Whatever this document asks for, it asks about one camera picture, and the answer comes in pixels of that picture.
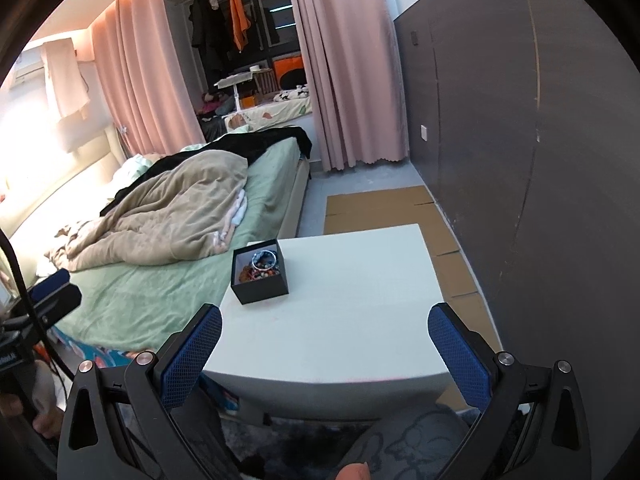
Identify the orange and black bag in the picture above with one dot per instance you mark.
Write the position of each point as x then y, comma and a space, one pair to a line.
290, 72

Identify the bed with green sheet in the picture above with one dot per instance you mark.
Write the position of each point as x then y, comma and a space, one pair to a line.
150, 285

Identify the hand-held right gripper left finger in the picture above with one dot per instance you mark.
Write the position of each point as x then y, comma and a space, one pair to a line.
192, 355

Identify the white air conditioner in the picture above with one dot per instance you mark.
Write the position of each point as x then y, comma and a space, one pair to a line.
27, 67

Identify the hanging black clothes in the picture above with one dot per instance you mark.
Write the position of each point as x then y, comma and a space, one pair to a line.
207, 30

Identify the cream headboard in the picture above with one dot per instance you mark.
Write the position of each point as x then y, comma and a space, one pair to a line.
50, 185

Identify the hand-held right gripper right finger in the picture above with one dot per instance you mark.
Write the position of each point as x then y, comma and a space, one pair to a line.
460, 355

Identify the pink curtain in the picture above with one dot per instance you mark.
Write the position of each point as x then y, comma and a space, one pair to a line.
145, 70
345, 60

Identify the person's left hand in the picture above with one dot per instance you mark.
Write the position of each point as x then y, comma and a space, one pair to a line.
47, 395

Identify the white wall switch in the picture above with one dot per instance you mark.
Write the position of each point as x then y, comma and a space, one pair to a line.
424, 132

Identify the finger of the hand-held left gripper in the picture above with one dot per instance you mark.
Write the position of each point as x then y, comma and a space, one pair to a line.
57, 305
50, 282

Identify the flat cardboard sheet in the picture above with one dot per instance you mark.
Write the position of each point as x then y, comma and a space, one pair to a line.
375, 210

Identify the dark rug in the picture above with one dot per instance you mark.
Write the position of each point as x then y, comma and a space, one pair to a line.
290, 445

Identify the black jewelry box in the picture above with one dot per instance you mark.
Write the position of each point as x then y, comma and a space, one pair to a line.
260, 292

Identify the beige blanket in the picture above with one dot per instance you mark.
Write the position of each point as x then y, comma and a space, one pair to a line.
165, 210

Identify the hanging white towel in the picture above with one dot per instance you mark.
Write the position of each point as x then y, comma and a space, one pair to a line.
65, 80

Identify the white stand table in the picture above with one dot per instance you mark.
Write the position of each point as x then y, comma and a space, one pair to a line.
237, 80

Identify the pile of clothes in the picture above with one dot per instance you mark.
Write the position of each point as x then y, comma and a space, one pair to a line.
215, 106

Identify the green pillow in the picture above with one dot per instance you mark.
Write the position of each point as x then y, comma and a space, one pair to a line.
135, 164

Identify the hanging orange cloth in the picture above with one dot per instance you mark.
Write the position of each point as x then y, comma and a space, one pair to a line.
239, 17

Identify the pink and white cloth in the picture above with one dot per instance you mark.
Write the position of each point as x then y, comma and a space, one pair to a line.
235, 217

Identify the black cloth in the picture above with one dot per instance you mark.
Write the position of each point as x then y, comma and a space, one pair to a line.
260, 142

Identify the person's leg in grey pants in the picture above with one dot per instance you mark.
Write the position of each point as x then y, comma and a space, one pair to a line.
415, 440

